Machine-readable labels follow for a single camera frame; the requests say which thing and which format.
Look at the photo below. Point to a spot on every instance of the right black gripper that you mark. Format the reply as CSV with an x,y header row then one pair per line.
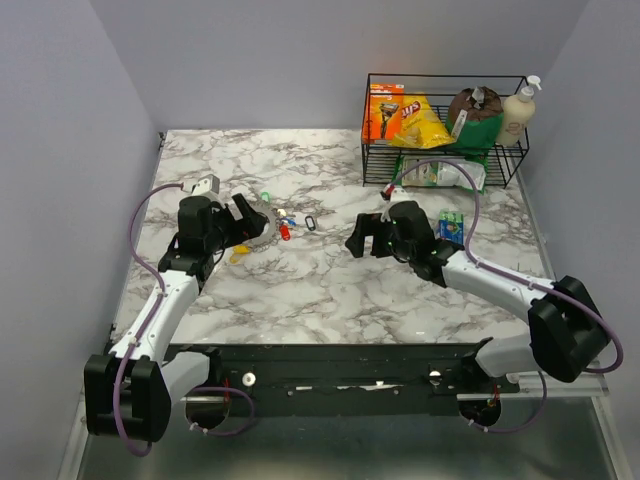
x,y
368,224

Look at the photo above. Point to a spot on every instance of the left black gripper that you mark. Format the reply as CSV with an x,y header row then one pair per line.
x,y
249,226

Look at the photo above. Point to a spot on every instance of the round metal keyring disc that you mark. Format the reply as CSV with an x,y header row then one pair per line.
x,y
270,228

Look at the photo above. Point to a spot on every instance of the red key tag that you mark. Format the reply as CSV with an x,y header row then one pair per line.
x,y
285,233

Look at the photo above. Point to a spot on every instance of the yellow key tag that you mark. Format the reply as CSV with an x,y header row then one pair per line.
x,y
239,252

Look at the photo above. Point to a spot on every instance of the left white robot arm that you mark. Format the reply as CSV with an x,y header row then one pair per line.
x,y
130,391

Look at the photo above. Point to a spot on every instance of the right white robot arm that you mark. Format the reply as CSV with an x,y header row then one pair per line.
x,y
564,336

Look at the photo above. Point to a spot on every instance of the black key tag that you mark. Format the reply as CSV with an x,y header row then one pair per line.
x,y
310,223

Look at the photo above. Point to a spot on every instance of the blue green small packet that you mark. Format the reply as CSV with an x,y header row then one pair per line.
x,y
451,226

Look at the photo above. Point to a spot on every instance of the green white snack bag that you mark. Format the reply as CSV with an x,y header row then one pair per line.
x,y
441,172

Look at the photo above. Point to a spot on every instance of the orange razor package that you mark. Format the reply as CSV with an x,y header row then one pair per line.
x,y
383,119

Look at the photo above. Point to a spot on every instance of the yellow chips bag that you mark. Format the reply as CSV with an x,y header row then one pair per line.
x,y
420,127

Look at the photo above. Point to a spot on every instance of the brown and green bag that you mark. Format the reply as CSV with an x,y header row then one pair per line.
x,y
474,119

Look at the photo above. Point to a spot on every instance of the cream pump lotion bottle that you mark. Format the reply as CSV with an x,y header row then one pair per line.
x,y
518,109

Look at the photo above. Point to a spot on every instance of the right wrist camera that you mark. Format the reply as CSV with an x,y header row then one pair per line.
x,y
393,194

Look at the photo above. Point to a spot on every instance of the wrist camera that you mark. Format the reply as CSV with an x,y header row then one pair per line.
x,y
207,186
393,194

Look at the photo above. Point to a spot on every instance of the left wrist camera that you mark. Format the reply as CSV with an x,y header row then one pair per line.
x,y
207,186

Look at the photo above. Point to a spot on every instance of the black wire basket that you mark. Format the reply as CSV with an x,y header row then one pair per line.
x,y
378,157

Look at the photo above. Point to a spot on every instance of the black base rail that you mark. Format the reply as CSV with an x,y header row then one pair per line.
x,y
328,380

